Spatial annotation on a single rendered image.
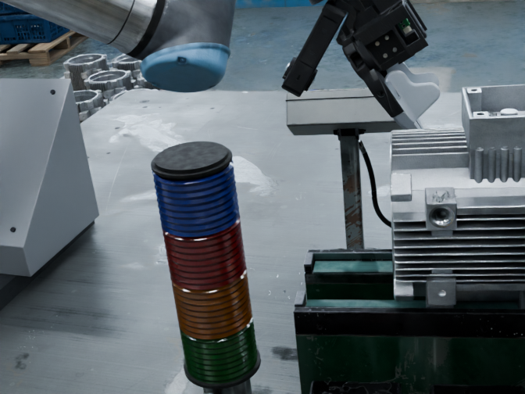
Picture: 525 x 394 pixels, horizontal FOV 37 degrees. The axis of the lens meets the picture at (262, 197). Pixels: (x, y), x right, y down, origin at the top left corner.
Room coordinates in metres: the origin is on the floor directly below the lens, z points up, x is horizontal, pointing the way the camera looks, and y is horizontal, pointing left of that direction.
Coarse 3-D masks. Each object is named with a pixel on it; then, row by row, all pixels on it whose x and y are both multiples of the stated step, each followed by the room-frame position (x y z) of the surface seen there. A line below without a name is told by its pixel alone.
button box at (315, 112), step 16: (288, 96) 1.07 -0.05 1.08; (304, 96) 1.07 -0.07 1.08; (320, 96) 1.06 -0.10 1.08; (336, 96) 1.06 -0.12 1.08; (352, 96) 1.05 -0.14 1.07; (368, 96) 1.04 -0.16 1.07; (288, 112) 1.06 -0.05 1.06; (304, 112) 1.05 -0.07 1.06; (320, 112) 1.05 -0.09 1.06; (336, 112) 1.04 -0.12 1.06; (352, 112) 1.04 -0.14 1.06; (368, 112) 1.03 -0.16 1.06; (384, 112) 1.03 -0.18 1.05; (304, 128) 1.06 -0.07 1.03; (320, 128) 1.06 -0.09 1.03; (336, 128) 1.06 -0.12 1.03; (368, 128) 1.05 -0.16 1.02; (384, 128) 1.05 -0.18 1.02; (400, 128) 1.05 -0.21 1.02
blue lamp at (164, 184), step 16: (224, 176) 0.52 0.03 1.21; (160, 192) 0.52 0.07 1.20; (176, 192) 0.51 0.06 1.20; (192, 192) 0.51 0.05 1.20; (208, 192) 0.51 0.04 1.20; (224, 192) 0.52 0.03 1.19; (160, 208) 0.52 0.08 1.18; (176, 208) 0.51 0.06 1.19; (192, 208) 0.51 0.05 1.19; (208, 208) 0.51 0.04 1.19; (224, 208) 0.51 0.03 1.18; (176, 224) 0.51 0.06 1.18; (192, 224) 0.51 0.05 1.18; (208, 224) 0.51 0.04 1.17; (224, 224) 0.51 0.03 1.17
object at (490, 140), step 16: (464, 96) 0.80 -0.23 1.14; (480, 96) 0.81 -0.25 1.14; (496, 96) 0.82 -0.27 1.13; (512, 96) 0.82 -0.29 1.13; (464, 112) 0.79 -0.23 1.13; (480, 112) 0.75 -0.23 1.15; (496, 112) 0.82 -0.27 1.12; (512, 112) 0.76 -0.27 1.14; (464, 128) 0.79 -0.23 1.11; (480, 128) 0.73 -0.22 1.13; (496, 128) 0.73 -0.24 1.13; (512, 128) 0.73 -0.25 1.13; (480, 144) 0.73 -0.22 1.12; (496, 144) 0.73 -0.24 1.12; (512, 144) 0.73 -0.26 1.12; (480, 160) 0.73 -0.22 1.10; (496, 160) 0.73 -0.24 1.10; (512, 160) 0.73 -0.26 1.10; (480, 176) 0.73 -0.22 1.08; (496, 176) 0.73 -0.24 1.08; (512, 176) 0.73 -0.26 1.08
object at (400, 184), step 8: (392, 176) 0.74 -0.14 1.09; (400, 176) 0.74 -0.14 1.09; (408, 176) 0.73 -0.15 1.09; (392, 184) 0.73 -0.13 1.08; (400, 184) 0.73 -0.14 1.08; (408, 184) 0.73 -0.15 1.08; (392, 192) 0.72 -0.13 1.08; (400, 192) 0.72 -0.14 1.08; (408, 192) 0.72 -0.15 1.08; (392, 200) 0.73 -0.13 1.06; (400, 200) 0.73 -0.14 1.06; (408, 200) 0.73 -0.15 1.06; (400, 288) 0.73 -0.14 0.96; (408, 288) 0.73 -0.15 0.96; (400, 296) 0.72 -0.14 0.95; (408, 296) 0.72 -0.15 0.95
